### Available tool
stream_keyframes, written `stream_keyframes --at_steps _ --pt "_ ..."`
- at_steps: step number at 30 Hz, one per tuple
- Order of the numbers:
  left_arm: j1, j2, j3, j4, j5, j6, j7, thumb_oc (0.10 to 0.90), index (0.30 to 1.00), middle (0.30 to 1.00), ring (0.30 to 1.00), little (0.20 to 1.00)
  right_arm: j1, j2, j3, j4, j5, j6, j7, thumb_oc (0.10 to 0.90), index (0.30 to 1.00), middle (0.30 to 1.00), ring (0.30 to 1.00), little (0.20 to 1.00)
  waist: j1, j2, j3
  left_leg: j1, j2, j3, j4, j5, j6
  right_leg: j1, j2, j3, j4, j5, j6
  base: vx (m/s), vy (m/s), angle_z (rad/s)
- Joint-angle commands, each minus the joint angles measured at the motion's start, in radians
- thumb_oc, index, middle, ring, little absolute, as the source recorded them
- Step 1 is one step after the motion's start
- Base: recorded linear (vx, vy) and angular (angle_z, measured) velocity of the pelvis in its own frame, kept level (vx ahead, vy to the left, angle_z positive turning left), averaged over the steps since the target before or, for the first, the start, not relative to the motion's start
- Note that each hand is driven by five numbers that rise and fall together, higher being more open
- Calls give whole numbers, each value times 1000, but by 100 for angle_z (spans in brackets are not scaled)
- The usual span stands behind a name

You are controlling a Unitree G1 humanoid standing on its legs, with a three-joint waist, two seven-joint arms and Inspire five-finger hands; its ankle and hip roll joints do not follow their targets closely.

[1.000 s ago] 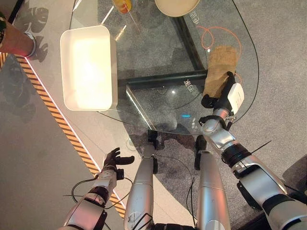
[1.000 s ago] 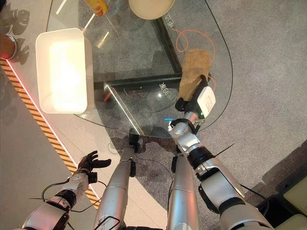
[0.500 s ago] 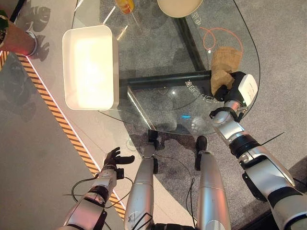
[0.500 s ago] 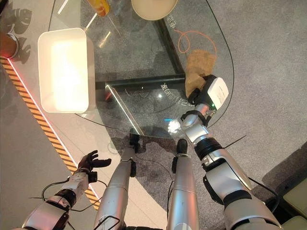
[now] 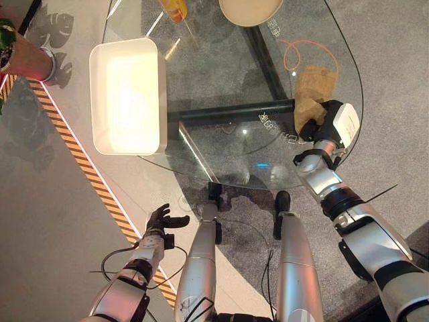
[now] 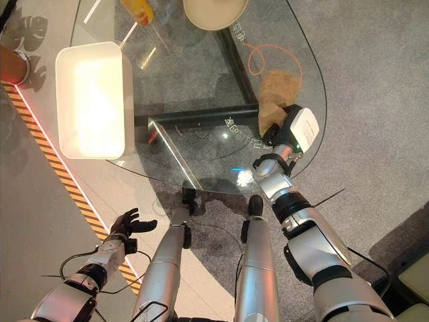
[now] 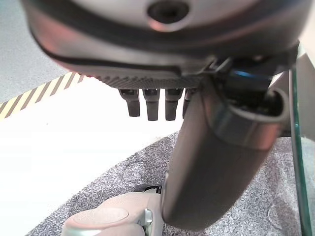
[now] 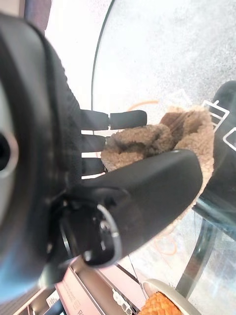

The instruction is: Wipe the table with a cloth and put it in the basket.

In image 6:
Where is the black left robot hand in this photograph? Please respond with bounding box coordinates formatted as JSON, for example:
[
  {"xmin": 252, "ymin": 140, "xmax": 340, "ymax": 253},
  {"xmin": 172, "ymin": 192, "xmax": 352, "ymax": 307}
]
[{"xmin": 109, "ymin": 207, "xmax": 158, "ymax": 242}]

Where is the white rectangular basket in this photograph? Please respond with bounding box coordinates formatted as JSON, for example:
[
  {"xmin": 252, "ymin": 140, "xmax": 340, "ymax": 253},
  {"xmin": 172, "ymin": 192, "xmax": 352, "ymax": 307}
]
[{"xmin": 54, "ymin": 41, "xmax": 136, "ymax": 160}]

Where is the brown cleaning cloth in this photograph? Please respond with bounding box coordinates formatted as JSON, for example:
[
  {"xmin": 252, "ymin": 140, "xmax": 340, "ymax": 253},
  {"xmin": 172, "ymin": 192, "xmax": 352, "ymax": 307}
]
[{"xmin": 257, "ymin": 69, "xmax": 302, "ymax": 133}]

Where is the silver right robot leg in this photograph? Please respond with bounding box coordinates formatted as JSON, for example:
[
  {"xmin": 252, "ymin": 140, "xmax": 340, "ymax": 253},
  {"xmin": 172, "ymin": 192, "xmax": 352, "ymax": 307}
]
[{"xmin": 233, "ymin": 216, "xmax": 281, "ymax": 322}]

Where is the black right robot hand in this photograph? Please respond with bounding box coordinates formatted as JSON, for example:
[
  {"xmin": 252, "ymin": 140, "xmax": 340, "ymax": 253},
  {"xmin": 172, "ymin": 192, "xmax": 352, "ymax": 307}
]
[{"xmin": 261, "ymin": 104, "xmax": 320, "ymax": 154}]

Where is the beige round bowl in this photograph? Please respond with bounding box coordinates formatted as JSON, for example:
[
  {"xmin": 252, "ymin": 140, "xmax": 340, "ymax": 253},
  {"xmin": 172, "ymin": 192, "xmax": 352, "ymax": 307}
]
[{"xmin": 182, "ymin": 0, "xmax": 249, "ymax": 32}]

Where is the orange drink bottle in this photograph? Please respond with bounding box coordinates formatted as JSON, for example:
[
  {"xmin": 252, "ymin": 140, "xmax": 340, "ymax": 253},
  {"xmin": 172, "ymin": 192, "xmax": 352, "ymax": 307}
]
[{"xmin": 119, "ymin": 0, "xmax": 156, "ymax": 28}]

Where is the black metal table frame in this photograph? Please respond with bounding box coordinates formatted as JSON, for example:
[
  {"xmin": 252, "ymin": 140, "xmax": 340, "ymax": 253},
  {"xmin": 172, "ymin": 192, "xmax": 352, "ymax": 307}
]
[{"xmin": 133, "ymin": 28, "xmax": 261, "ymax": 191}]

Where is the orange cable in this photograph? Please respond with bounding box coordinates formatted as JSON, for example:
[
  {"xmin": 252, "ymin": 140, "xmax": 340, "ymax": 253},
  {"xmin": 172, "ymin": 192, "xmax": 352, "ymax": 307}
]
[{"xmin": 241, "ymin": 42, "xmax": 304, "ymax": 85}]

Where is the dark right robot foot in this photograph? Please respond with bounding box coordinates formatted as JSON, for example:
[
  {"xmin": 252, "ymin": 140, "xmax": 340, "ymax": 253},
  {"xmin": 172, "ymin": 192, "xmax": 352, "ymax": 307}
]
[{"xmin": 247, "ymin": 195, "xmax": 265, "ymax": 218}]

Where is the dark left robot foot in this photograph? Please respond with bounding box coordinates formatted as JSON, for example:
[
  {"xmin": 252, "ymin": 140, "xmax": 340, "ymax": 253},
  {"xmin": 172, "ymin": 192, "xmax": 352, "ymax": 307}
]
[{"xmin": 181, "ymin": 186, "xmax": 198, "ymax": 215}]

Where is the dark robot foot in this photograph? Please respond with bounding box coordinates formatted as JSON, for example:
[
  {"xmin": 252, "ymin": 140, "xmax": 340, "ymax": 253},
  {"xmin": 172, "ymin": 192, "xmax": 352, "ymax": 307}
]
[
  {"xmin": 247, "ymin": 195, "xmax": 265, "ymax": 218},
  {"xmin": 181, "ymin": 186, "xmax": 198, "ymax": 215}
]

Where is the yellow black hazard tape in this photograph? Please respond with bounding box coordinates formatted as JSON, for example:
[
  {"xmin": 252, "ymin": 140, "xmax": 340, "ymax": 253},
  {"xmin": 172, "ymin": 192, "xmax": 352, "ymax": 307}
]
[{"xmin": 1, "ymin": 81, "xmax": 143, "ymax": 295}]

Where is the round glass table top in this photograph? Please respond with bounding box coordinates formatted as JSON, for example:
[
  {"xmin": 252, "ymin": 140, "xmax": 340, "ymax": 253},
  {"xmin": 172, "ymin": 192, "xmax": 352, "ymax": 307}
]
[{"xmin": 68, "ymin": 0, "xmax": 328, "ymax": 195}]

